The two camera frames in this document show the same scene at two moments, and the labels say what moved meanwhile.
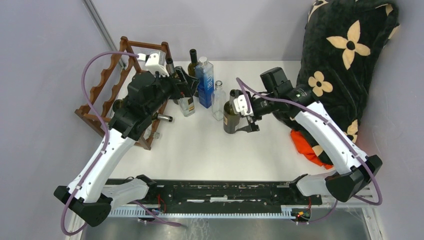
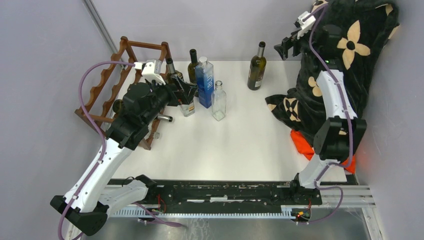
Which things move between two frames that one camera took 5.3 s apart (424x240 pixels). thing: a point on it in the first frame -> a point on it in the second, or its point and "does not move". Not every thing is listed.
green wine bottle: (231, 118) -> (257, 68)
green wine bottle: (193, 59) does not move
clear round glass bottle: (218, 99) does not move
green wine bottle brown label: (118, 103) does not move
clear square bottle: (147, 132) does not move
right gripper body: (259, 109) -> (302, 44)
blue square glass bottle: (204, 72) does not move
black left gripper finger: (182, 75) -> (180, 82)
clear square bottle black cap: (187, 106) does not move
